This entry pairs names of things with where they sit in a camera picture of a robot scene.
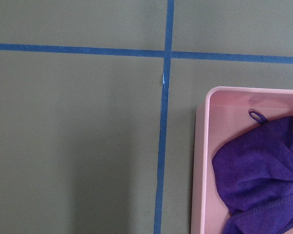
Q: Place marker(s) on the pink plastic bin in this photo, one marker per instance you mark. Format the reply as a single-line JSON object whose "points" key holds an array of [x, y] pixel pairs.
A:
{"points": [[223, 116]]}

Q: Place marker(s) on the purple cloth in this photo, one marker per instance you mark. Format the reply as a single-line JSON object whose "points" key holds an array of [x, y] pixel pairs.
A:
{"points": [[254, 178]]}

